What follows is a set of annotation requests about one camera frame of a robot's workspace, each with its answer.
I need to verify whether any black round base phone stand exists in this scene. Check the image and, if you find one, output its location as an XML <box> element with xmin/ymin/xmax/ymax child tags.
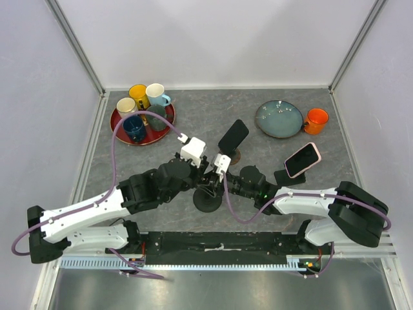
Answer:
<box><xmin>193</xmin><ymin>189</ymin><xmax>222</xmax><ymax>213</ymax></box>

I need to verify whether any black phone on wooden stand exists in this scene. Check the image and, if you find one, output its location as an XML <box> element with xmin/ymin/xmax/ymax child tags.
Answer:
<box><xmin>218</xmin><ymin>119</ymin><xmax>249</xmax><ymax>156</ymax></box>

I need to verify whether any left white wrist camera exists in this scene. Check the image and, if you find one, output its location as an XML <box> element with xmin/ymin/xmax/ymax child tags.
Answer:
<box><xmin>177</xmin><ymin>134</ymin><xmax>207</xmax><ymax>168</ymax></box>

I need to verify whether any dark blue mug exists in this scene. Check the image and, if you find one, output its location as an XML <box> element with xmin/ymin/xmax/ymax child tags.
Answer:
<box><xmin>123</xmin><ymin>116</ymin><xmax>146</xmax><ymax>143</ymax></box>

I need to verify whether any orange mug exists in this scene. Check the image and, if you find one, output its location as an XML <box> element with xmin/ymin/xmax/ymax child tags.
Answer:
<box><xmin>303</xmin><ymin>108</ymin><xmax>329</xmax><ymax>135</ymax></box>

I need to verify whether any light blue mug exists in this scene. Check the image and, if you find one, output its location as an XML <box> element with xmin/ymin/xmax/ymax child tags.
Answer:
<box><xmin>146</xmin><ymin>83</ymin><xmax>172</xmax><ymax>107</ymax></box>

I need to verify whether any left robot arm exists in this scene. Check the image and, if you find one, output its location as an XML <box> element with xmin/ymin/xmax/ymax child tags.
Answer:
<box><xmin>27</xmin><ymin>155</ymin><xmax>209</xmax><ymax>264</ymax></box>

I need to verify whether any blue ceramic plate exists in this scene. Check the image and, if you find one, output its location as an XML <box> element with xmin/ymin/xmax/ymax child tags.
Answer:
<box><xmin>255</xmin><ymin>100</ymin><xmax>304</xmax><ymax>139</ymax></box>

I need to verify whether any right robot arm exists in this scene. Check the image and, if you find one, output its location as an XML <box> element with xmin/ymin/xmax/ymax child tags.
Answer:
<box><xmin>213</xmin><ymin>166</ymin><xmax>392</xmax><ymax>254</ymax></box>

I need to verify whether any white cable duct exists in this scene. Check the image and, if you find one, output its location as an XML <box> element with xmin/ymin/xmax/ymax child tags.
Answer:
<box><xmin>60</xmin><ymin>256</ymin><xmax>307</xmax><ymax>272</ymax></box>

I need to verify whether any cream white mug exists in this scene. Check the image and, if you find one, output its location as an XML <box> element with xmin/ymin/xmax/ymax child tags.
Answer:
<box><xmin>116</xmin><ymin>98</ymin><xmax>138</xmax><ymax>119</ymax></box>

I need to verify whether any yellow mug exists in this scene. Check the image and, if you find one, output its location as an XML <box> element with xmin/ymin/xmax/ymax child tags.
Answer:
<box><xmin>128</xmin><ymin>84</ymin><xmax>150</xmax><ymax>110</ymax></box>

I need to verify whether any pink cased phone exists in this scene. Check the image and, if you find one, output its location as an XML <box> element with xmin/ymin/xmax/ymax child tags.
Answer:
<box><xmin>284</xmin><ymin>142</ymin><xmax>321</xmax><ymax>178</ymax></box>

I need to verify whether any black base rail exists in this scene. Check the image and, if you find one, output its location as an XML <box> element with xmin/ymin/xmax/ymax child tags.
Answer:
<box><xmin>141</xmin><ymin>232</ymin><xmax>304</xmax><ymax>265</ymax></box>

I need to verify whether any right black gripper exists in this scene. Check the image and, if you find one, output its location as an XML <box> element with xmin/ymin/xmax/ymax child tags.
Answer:
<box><xmin>199</xmin><ymin>169</ymin><xmax>257</xmax><ymax>200</ymax></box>

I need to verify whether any red round tray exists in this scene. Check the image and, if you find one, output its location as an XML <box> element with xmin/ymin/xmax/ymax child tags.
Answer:
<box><xmin>110</xmin><ymin>104</ymin><xmax>176</xmax><ymax>146</ymax></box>

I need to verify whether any grey green mug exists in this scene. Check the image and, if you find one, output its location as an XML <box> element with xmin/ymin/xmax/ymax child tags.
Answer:
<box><xmin>146</xmin><ymin>105</ymin><xmax>173</xmax><ymax>132</ymax></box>

